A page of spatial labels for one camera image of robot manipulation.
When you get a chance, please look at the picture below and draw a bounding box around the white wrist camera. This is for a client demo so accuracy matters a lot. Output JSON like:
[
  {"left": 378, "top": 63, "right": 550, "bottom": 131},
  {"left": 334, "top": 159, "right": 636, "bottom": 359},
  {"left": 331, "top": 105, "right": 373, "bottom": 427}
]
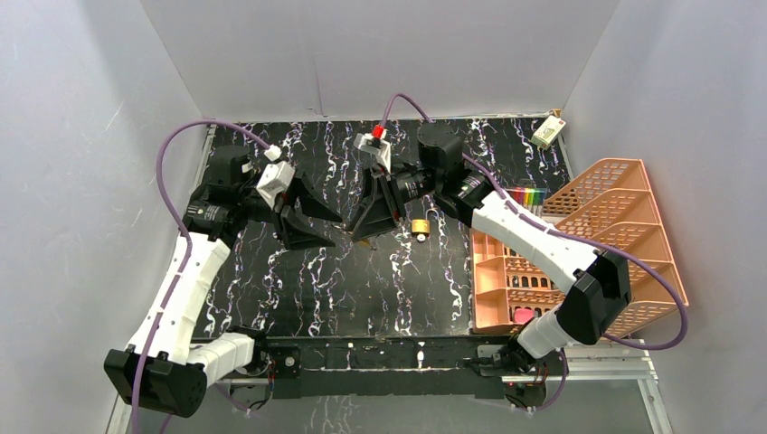
[
  {"left": 354, "top": 125, "right": 392, "bottom": 173},
  {"left": 256, "top": 161, "right": 295, "bottom": 209}
]

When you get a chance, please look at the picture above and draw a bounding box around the orange mesh file rack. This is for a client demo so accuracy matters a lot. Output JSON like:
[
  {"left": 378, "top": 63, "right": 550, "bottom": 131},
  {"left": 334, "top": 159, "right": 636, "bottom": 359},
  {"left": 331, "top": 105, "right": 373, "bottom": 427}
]
[{"left": 544, "top": 158, "right": 689, "bottom": 337}]

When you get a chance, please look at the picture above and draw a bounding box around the colored marker pack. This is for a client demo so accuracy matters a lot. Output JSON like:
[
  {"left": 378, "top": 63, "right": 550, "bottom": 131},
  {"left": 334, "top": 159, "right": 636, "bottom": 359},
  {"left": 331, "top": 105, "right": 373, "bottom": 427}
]
[{"left": 507, "top": 186, "right": 547, "bottom": 217}]

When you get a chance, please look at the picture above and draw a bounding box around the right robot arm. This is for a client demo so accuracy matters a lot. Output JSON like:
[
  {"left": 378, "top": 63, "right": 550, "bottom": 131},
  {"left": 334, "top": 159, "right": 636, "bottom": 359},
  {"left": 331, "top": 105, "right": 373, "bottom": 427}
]
[{"left": 346, "top": 123, "right": 630, "bottom": 374}]

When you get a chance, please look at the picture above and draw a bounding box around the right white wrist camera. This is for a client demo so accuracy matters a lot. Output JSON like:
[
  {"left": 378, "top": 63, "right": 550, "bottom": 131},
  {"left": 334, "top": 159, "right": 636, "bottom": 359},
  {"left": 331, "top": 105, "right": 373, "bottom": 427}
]
[{"left": 354, "top": 125, "right": 392, "bottom": 173}]

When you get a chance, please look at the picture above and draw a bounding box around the white box in corner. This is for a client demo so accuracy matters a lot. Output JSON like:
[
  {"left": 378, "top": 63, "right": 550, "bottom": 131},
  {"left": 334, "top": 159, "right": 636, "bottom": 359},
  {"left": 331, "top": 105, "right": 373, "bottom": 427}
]
[{"left": 530, "top": 115, "right": 566, "bottom": 149}]

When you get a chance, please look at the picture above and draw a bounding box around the pink eraser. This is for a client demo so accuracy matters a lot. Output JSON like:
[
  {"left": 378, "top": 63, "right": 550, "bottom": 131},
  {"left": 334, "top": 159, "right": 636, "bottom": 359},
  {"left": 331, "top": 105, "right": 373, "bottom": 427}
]
[{"left": 511, "top": 307, "right": 536, "bottom": 326}]

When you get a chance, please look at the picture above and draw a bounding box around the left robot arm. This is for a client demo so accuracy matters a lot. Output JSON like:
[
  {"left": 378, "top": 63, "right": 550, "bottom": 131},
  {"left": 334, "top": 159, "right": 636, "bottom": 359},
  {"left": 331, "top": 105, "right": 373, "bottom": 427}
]
[{"left": 104, "top": 146, "right": 343, "bottom": 418}]

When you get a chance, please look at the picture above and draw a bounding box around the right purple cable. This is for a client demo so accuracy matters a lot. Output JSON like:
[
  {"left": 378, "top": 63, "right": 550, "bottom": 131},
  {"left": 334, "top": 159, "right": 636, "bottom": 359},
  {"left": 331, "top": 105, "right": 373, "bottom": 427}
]
[{"left": 380, "top": 92, "right": 690, "bottom": 414}]

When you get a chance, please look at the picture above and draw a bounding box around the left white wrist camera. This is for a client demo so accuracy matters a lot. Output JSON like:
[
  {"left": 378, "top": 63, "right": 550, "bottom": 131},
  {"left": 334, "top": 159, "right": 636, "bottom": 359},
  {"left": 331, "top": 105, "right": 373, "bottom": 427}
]
[{"left": 256, "top": 161, "right": 295, "bottom": 209}]

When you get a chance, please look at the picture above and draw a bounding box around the purple cable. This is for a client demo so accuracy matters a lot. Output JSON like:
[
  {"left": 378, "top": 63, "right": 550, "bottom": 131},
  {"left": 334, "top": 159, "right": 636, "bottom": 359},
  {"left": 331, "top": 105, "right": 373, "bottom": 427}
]
[
  {"left": 130, "top": 119, "right": 283, "bottom": 434},
  {"left": 380, "top": 92, "right": 690, "bottom": 414}
]

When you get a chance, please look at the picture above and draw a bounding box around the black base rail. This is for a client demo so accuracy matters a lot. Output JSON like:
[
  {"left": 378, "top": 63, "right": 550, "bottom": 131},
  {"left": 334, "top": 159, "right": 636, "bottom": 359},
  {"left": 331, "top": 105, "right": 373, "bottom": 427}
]
[{"left": 263, "top": 335, "right": 571, "bottom": 401}]

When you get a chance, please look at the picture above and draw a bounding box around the orange desk organizer tray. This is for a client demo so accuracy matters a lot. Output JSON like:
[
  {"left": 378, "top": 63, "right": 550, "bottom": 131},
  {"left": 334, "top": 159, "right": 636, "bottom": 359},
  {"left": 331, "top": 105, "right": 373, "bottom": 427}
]
[{"left": 470, "top": 193, "right": 594, "bottom": 335}]

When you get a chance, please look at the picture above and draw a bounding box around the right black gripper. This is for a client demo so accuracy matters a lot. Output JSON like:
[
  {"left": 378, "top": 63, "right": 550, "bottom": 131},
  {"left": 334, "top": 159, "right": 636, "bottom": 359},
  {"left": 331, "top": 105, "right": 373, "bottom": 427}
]
[{"left": 346, "top": 164, "right": 441, "bottom": 241}]

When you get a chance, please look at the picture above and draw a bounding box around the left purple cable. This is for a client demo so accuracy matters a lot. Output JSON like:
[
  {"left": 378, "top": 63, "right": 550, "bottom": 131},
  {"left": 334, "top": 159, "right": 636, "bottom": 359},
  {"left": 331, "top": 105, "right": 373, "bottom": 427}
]
[{"left": 130, "top": 119, "right": 283, "bottom": 434}]

